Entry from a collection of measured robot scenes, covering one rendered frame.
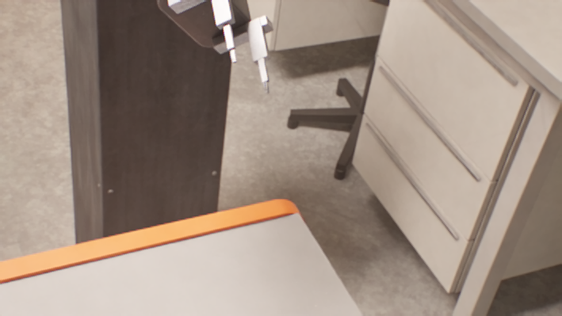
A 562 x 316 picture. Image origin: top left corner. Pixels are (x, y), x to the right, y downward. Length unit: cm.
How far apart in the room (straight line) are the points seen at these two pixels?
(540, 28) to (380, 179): 71
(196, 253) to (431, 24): 126
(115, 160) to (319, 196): 106
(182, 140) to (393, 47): 69
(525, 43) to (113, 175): 80
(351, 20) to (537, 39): 127
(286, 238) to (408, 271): 160
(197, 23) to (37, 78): 229
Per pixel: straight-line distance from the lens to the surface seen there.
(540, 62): 159
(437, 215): 202
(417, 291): 233
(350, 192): 255
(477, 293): 196
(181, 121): 156
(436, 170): 200
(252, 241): 78
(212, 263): 75
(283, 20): 271
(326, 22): 279
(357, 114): 270
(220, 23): 58
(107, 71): 145
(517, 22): 169
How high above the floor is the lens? 169
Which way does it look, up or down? 40 degrees down
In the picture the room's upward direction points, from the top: 9 degrees clockwise
